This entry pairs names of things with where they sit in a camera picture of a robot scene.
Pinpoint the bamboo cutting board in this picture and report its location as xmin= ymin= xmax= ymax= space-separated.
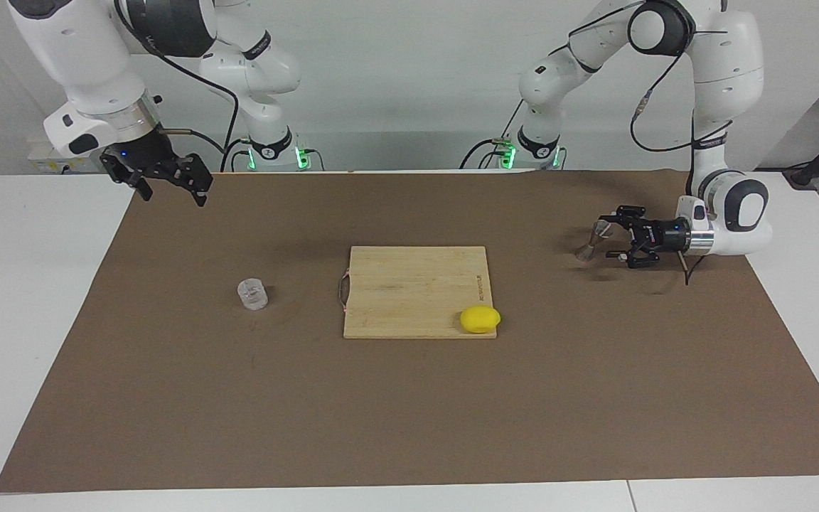
xmin=339 ymin=246 xmax=498 ymax=340

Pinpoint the brown table mat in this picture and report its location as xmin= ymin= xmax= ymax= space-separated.
xmin=0 ymin=169 xmax=819 ymax=494

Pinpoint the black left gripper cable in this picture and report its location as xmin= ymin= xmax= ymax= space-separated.
xmin=567 ymin=1 xmax=734 ymax=287

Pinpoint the steel double jigger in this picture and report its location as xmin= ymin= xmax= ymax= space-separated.
xmin=574 ymin=220 xmax=613 ymax=262

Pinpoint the white power strip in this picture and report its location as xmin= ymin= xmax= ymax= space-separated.
xmin=28 ymin=139 xmax=106 ymax=175

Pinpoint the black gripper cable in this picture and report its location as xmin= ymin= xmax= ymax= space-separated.
xmin=114 ymin=0 xmax=240 ymax=173
xmin=567 ymin=1 xmax=734 ymax=287

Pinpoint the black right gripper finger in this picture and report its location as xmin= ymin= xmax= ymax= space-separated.
xmin=117 ymin=169 xmax=154 ymax=202
xmin=168 ymin=153 xmax=213 ymax=208

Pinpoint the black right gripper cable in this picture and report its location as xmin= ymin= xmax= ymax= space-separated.
xmin=114 ymin=0 xmax=240 ymax=173

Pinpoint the black arm base cable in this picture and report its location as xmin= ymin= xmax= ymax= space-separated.
xmin=221 ymin=139 xmax=252 ymax=173
xmin=459 ymin=137 xmax=518 ymax=170

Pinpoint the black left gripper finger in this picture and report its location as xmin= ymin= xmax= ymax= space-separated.
xmin=598 ymin=206 xmax=655 ymax=232
xmin=607 ymin=243 xmax=659 ymax=270

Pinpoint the yellow lemon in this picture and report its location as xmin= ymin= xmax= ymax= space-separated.
xmin=460 ymin=306 xmax=502 ymax=334

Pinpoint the small clear glass cup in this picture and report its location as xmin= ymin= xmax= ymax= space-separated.
xmin=237 ymin=278 xmax=269 ymax=311

